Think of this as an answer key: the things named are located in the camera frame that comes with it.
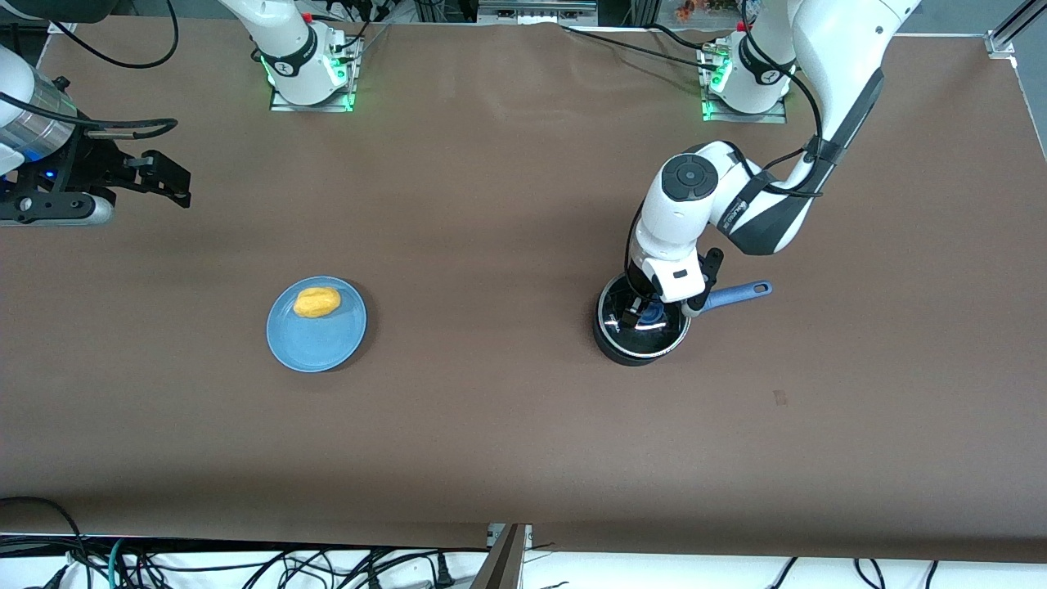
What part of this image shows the black cable across table back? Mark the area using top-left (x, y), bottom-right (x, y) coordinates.
top-left (559, 23), bottom-right (714, 73)

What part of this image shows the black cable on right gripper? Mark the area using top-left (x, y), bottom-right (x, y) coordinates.
top-left (0, 92), bottom-right (180, 142)

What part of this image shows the blue round plate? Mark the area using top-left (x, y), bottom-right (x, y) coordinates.
top-left (266, 276), bottom-right (368, 374)

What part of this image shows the aluminium table post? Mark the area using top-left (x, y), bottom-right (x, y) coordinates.
top-left (468, 523), bottom-right (534, 589)

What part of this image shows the glass lid with blue knob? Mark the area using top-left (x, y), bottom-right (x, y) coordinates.
top-left (597, 274), bottom-right (690, 357)

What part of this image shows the aluminium frame profile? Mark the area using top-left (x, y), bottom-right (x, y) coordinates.
top-left (984, 0), bottom-right (1047, 56)

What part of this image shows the brown table cover sheet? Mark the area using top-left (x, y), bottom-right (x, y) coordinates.
top-left (0, 16), bottom-right (1047, 564)

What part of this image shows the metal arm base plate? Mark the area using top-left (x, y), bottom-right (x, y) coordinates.
top-left (698, 39), bottom-right (791, 124)
top-left (268, 29), bottom-right (363, 114)

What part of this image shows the yellow potato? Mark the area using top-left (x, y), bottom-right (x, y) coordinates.
top-left (293, 286), bottom-right (342, 320)

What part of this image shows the dark pot with blue handle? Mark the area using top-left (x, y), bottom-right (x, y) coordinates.
top-left (592, 273), bottom-right (774, 366)

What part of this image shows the grey metal box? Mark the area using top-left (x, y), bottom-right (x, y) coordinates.
top-left (476, 0), bottom-right (600, 27)

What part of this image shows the black floor cable loop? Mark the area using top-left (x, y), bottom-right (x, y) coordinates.
top-left (0, 496), bottom-right (92, 589)

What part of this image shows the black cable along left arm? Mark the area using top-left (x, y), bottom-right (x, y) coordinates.
top-left (736, 23), bottom-right (825, 199)

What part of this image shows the black hanging cable loop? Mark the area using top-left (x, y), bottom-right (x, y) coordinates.
top-left (47, 0), bottom-right (180, 70)

